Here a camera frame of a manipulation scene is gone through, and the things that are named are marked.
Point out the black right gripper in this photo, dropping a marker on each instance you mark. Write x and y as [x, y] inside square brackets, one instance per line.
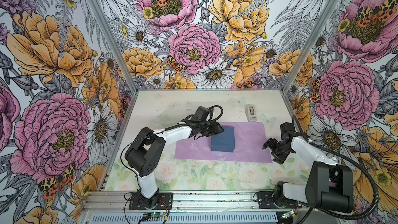
[280, 159]

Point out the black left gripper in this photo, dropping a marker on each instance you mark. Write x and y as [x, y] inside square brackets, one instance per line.
[214, 129]

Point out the blue gift box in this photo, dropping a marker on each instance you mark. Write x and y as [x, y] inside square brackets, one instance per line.
[223, 142]

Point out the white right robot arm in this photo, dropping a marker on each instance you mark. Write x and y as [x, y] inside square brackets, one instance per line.
[328, 185]

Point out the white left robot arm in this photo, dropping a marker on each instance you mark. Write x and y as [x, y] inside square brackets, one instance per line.
[143, 154]

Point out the grey tape dispenser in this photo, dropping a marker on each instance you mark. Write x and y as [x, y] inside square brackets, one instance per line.
[250, 111]

